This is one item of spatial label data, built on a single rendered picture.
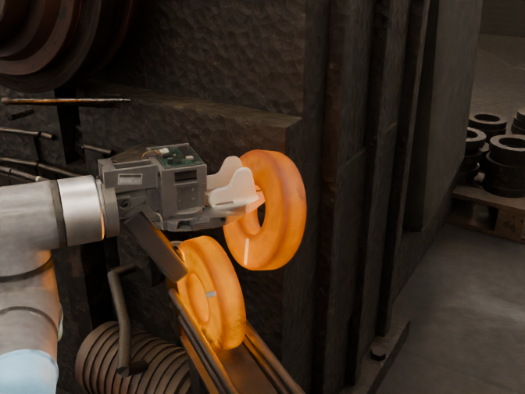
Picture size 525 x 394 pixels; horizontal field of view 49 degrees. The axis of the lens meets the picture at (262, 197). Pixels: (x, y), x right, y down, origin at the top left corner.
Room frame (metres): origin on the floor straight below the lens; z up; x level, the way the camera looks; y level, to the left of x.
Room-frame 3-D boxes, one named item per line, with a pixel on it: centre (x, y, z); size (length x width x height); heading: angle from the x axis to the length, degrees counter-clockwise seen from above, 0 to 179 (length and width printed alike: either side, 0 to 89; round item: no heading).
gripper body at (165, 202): (0.61, 0.13, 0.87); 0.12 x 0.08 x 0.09; 114
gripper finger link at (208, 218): (0.61, 0.06, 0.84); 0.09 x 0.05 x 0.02; 114
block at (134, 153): (0.91, 0.20, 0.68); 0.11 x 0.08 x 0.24; 149
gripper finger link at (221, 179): (0.66, 0.04, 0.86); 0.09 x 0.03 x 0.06; 113
